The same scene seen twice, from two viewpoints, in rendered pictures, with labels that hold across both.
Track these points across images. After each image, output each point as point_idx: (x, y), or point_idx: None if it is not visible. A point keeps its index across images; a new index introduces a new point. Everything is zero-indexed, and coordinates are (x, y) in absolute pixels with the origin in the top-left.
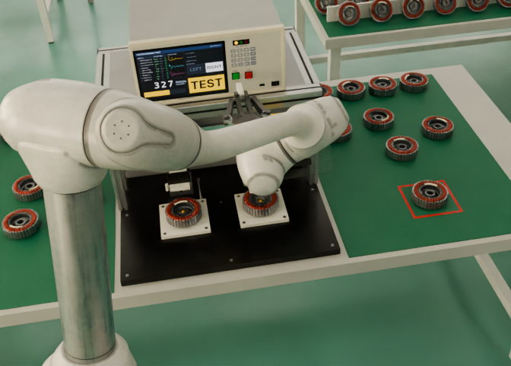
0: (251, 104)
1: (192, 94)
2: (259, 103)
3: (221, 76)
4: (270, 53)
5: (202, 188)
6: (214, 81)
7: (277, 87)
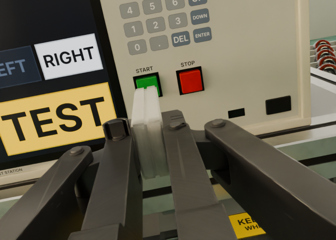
0: (208, 177)
1: (17, 159)
2: (278, 159)
3: (101, 91)
4: None
5: None
6: (78, 109)
7: (286, 117)
